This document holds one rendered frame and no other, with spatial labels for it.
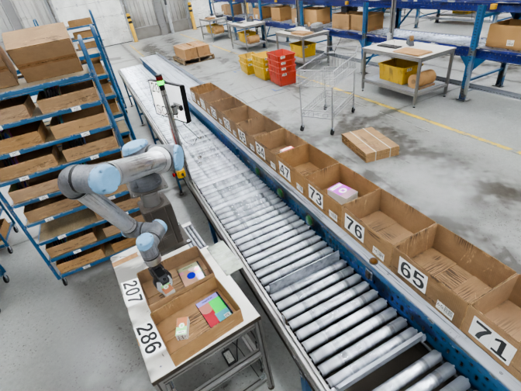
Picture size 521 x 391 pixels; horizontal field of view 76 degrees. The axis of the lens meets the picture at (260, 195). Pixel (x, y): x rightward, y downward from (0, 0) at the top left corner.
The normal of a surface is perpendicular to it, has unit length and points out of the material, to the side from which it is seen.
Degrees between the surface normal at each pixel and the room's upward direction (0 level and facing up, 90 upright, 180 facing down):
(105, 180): 90
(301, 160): 90
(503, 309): 0
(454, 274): 0
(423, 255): 1
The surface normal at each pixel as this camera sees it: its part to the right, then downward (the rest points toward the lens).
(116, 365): -0.13, -0.82
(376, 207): 0.43, 0.47
